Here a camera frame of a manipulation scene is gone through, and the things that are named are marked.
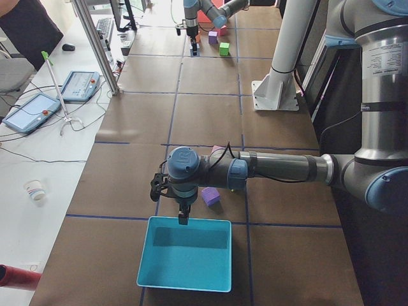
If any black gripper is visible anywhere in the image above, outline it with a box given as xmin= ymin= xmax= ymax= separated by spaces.
xmin=175 ymin=196 xmax=193 ymax=225
xmin=186 ymin=26 xmax=198 ymax=39

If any light blue foam block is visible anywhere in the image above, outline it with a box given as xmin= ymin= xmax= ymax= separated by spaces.
xmin=190 ymin=49 xmax=200 ymax=57

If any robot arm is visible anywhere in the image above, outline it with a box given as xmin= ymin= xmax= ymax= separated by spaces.
xmin=150 ymin=1 xmax=407 ymax=225
xmin=175 ymin=0 xmax=251 ymax=40

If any purple foam block right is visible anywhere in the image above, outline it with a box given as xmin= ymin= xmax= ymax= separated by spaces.
xmin=208 ymin=31 xmax=218 ymax=45

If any purple foam block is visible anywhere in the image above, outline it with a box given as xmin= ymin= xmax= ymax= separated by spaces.
xmin=208 ymin=31 xmax=218 ymax=45
xmin=201 ymin=187 xmax=221 ymax=207

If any red foam block upper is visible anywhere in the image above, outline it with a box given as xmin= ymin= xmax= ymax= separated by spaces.
xmin=215 ymin=25 xmax=228 ymax=37

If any green foam block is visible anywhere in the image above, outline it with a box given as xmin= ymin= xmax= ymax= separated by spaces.
xmin=219 ymin=42 xmax=230 ymax=57

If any purple foam block left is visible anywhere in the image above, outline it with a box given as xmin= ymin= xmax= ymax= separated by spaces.
xmin=201 ymin=187 xmax=221 ymax=207

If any teal plastic bin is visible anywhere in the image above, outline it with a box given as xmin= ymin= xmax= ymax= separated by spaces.
xmin=136 ymin=216 xmax=232 ymax=293

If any pink foam block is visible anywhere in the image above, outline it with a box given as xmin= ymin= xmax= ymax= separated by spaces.
xmin=211 ymin=145 xmax=224 ymax=155

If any black keyboard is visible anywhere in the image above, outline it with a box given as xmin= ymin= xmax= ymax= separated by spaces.
xmin=96 ymin=17 xmax=114 ymax=40

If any far teach pendant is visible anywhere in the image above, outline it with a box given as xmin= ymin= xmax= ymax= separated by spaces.
xmin=61 ymin=71 xmax=100 ymax=104

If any teach pendant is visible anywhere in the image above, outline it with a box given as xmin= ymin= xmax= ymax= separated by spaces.
xmin=3 ymin=93 xmax=61 ymax=133
xmin=61 ymin=71 xmax=100 ymax=104

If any black computer mouse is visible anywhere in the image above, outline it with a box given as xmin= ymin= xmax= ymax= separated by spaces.
xmin=62 ymin=43 xmax=76 ymax=52

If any grabber stick green tip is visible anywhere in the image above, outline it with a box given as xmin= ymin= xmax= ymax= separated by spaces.
xmin=41 ymin=51 xmax=84 ymax=136

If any paper cup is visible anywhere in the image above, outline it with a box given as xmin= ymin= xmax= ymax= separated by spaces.
xmin=24 ymin=180 xmax=46 ymax=204

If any office chair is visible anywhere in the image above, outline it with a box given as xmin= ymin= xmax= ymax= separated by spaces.
xmin=1 ymin=51 xmax=34 ymax=94

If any red cylinder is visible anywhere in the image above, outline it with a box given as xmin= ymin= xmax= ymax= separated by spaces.
xmin=1 ymin=265 xmax=42 ymax=291

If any near teach pendant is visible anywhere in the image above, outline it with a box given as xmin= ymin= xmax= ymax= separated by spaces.
xmin=3 ymin=93 xmax=61 ymax=133

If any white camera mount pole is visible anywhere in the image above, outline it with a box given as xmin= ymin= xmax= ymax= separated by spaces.
xmin=252 ymin=0 xmax=317 ymax=111

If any aluminium frame post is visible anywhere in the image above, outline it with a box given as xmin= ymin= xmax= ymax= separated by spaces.
xmin=72 ymin=0 xmax=124 ymax=96

